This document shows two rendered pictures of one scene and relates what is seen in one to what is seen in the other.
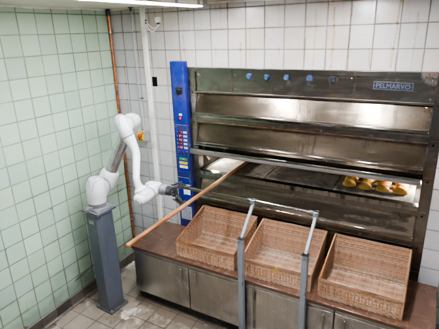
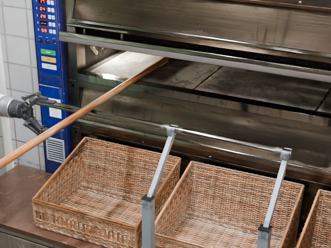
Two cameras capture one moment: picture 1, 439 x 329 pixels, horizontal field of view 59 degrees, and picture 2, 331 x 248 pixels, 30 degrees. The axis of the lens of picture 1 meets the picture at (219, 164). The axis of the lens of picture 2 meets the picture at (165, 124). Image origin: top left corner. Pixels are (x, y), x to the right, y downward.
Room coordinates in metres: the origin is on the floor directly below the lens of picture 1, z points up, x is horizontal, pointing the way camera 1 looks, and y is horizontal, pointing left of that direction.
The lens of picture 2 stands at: (0.35, -0.07, 2.21)
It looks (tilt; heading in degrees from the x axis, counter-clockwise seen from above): 24 degrees down; 356
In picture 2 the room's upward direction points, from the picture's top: straight up
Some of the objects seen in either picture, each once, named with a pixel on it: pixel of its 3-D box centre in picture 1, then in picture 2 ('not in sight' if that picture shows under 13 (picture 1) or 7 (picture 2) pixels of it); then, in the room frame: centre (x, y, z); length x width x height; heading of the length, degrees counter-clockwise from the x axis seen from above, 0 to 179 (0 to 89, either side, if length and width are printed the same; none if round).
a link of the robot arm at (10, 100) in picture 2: (164, 189); (9, 107); (2.86, 0.45, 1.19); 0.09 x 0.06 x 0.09; 150
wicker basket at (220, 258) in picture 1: (217, 235); (108, 191); (2.93, 0.04, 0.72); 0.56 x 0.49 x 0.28; 61
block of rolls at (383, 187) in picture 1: (379, 175); not in sight; (2.98, -1.32, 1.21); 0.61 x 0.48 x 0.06; 151
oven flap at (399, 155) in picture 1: (296, 143); (253, 24); (2.88, -0.60, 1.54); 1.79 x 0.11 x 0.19; 61
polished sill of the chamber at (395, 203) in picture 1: (294, 187); (249, 105); (2.90, -0.61, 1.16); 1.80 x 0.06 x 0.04; 61
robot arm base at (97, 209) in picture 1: (96, 205); not in sight; (2.95, 1.05, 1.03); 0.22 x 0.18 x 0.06; 147
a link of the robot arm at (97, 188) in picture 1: (96, 188); not in sight; (2.98, 1.03, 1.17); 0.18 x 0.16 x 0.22; 169
